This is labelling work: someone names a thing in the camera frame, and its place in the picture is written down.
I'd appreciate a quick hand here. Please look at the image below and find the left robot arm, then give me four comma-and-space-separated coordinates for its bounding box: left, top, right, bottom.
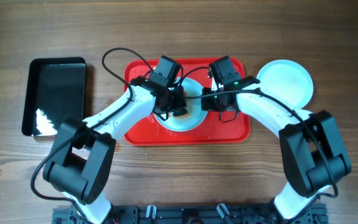
37, 56, 186, 223

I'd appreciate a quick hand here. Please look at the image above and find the red plastic tray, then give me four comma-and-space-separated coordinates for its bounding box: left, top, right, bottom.
124, 57, 250, 146

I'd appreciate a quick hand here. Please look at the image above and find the black rectangular water tray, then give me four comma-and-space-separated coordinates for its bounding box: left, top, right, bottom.
21, 57, 87, 136

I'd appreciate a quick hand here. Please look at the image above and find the left black cable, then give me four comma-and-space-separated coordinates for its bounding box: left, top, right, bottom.
30, 47, 155, 224

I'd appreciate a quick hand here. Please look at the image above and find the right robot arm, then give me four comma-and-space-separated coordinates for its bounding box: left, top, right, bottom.
201, 56, 352, 223

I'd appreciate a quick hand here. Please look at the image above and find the light blue plate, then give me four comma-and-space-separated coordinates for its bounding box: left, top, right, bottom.
154, 78, 208, 132
257, 59, 314, 109

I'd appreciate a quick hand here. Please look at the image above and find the green and orange sponge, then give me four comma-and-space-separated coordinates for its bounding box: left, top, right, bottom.
173, 108, 189, 119

